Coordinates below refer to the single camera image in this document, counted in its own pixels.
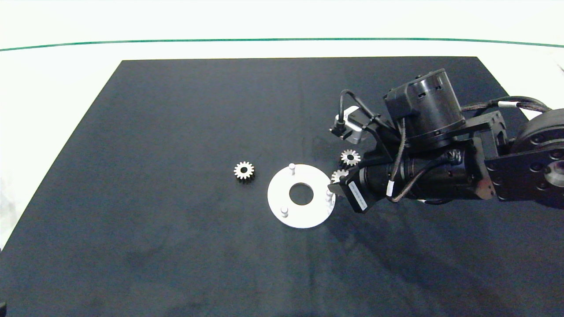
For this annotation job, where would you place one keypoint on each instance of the small steel planetary gear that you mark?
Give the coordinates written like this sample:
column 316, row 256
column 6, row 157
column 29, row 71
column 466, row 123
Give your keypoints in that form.
column 243, row 164
column 335, row 176
column 355, row 160

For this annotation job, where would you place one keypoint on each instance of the round white plate with pins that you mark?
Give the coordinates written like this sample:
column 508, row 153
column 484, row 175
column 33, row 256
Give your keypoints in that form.
column 281, row 190

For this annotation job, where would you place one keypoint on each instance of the dark rectangular table mat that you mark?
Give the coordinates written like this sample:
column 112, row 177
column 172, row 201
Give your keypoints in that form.
column 176, row 246

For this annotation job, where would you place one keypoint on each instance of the boxy silver wrist camera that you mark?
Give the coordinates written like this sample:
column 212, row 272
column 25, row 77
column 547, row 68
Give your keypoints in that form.
column 354, row 128

